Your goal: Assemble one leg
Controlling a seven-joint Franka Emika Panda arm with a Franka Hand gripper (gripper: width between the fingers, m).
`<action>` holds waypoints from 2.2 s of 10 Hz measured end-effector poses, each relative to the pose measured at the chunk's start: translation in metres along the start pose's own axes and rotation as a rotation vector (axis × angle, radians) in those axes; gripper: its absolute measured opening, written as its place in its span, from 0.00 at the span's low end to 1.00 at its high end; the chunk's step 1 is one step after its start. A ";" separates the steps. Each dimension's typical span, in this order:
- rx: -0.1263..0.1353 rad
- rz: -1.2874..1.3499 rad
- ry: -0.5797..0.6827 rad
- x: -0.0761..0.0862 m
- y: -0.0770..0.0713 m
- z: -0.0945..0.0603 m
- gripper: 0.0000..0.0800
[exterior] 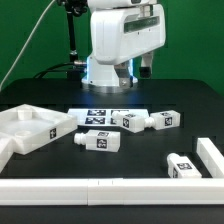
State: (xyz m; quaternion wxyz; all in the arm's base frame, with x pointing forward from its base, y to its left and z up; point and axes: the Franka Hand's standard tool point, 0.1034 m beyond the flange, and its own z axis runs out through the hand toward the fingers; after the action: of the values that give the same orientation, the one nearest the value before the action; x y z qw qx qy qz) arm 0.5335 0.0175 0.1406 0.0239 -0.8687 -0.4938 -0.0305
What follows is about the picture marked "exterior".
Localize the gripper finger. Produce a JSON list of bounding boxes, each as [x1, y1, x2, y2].
[[139, 51, 154, 78], [114, 62, 130, 88]]

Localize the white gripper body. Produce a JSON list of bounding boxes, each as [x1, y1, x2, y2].
[[91, 4, 166, 65]]

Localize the black camera pole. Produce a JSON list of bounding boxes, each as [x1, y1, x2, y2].
[[56, 0, 88, 80]]

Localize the white cable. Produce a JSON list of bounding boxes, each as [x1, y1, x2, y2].
[[0, 0, 57, 92]]

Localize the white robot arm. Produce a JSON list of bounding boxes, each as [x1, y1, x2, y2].
[[82, 0, 166, 93]]

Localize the white square table top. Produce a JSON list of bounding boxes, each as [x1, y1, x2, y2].
[[0, 104, 77, 155]]

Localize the black cables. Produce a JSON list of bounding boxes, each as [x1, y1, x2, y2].
[[33, 61, 88, 80]]

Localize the white front fence bar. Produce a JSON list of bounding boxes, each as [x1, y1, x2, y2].
[[0, 178, 224, 206]]

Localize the white left fence bar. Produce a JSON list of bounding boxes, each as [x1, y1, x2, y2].
[[0, 138, 13, 173]]

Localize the white fence bar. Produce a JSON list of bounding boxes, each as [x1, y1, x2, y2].
[[0, 178, 224, 206], [196, 138, 224, 178], [0, 138, 13, 173]]

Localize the white tag sheet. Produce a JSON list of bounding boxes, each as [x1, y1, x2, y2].
[[68, 108, 149, 126]]

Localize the white right fence bar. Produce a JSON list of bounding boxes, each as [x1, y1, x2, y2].
[[196, 138, 224, 178]]

